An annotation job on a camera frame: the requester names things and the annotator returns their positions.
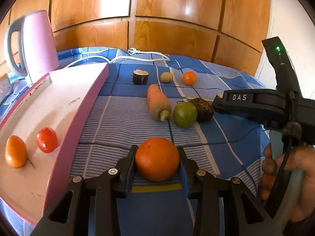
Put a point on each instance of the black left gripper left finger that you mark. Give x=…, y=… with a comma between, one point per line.
x=89, y=206

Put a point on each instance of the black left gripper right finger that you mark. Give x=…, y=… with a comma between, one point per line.
x=223, y=205

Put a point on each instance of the small orange kumquat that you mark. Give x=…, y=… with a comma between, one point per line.
x=15, y=152

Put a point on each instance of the green tomato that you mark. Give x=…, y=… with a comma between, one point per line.
x=185, y=114

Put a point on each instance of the large orange fruit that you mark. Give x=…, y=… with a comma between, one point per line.
x=157, y=159

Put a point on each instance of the person's right hand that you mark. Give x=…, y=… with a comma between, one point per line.
x=300, y=158

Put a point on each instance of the red cherry tomato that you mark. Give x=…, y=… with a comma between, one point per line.
x=47, y=140

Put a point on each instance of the dark brown avocado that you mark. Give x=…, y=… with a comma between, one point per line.
x=204, y=110

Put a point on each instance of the small orange tangerine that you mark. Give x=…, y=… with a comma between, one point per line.
x=189, y=78

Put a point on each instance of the pink shallow cardboard box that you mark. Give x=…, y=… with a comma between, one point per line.
x=61, y=100

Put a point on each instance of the brown kiwi fruit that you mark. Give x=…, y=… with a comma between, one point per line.
x=166, y=77

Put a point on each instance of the orange carrot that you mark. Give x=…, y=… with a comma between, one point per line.
x=159, y=105

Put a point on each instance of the blue plaid tablecloth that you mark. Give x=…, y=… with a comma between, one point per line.
x=226, y=146

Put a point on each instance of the silver ornate tissue box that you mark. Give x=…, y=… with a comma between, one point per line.
x=5, y=87

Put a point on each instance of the pink electric kettle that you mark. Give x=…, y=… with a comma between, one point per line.
x=36, y=47

